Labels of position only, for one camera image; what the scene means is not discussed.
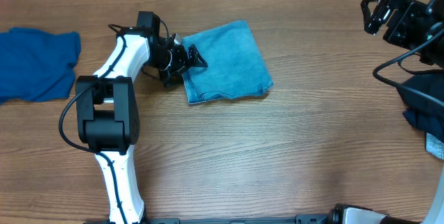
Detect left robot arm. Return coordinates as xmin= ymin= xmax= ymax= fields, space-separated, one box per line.
xmin=73 ymin=11 xmax=208 ymax=223

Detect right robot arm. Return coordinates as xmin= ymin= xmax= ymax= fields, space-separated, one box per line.
xmin=361 ymin=0 xmax=443 ymax=160

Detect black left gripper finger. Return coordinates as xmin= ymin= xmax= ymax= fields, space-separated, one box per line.
xmin=188 ymin=44 xmax=208 ymax=68
xmin=162 ymin=71 xmax=184 ymax=87

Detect dark navy garment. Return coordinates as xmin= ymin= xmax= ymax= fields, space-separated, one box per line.
xmin=398 ymin=74 xmax=443 ymax=142

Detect light blue denim jeans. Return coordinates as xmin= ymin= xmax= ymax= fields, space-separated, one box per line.
xmin=182 ymin=20 xmax=273 ymax=104

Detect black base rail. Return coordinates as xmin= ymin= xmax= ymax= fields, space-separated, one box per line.
xmin=83 ymin=213 xmax=334 ymax=224

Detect dark blue t-shirt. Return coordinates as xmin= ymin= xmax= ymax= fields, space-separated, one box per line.
xmin=1 ymin=28 xmax=81 ymax=103

